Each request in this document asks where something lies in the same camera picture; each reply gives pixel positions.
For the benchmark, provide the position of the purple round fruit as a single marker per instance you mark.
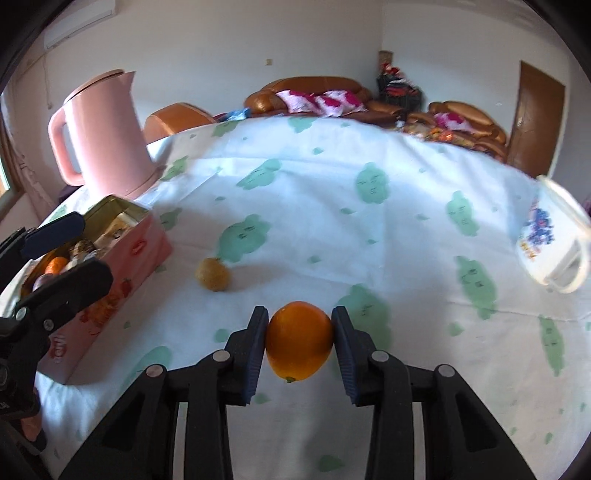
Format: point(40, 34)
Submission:
point(41, 281)

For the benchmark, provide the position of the small tan kiwi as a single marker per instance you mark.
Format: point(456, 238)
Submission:
point(213, 275)

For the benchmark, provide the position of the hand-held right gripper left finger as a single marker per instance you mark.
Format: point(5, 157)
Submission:
point(256, 355)

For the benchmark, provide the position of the brown wooden door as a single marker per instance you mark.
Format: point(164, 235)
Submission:
point(535, 120)

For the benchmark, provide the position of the coffee table with snacks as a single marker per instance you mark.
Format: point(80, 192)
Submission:
point(438, 134)

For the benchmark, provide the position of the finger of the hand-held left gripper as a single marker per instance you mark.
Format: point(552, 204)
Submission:
point(74, 284)
point(55, 233)

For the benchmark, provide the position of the white air conditioner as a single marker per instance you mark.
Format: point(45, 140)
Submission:
point(78, 23)

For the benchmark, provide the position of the orange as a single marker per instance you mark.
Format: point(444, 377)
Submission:
point(56, 266)
point(300, 341)

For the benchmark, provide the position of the wooden window frame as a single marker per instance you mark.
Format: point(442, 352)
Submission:
point(7, 175)

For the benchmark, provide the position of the brown leather armchair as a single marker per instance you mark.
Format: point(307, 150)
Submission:
point(461, 110)

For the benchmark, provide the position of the metal tray with paper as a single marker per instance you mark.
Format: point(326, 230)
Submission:
point(129, 258)

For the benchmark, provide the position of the printed paper leaflet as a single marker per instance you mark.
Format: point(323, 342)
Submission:
point(115, 230)

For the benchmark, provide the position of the brown leather seat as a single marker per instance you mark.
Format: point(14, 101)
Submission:
point(175, 117)

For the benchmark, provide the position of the brown leather sofa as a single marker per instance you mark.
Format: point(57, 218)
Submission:
point(314, 83)

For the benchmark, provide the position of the cut dark brown fruit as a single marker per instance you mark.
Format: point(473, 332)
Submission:
point(83, 251)

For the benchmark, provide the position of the blue and white plastic bag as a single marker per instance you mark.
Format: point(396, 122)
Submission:
point(233, 114)

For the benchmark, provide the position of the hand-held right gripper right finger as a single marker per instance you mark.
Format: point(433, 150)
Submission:
point(346, 360)

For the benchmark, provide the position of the pink floral cushion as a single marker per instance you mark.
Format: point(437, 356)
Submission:
point(298, 100)
point(450, 122)
point(341, 102)

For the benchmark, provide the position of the white mug with purple print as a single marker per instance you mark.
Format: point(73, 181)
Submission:
point(545, 240)

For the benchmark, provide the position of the pink electric kettle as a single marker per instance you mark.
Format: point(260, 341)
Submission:
point(106, 138)

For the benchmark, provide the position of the person's left hand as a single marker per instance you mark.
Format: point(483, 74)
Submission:
point(33, 425)

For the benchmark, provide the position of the black chairs with red clothes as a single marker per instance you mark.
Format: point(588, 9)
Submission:
point(399, 87)

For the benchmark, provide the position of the white cloud-print tablecloth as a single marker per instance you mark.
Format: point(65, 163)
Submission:
point(323, 207)

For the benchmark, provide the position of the tall brown woven stand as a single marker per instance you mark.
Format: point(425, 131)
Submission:
point(386, 59)

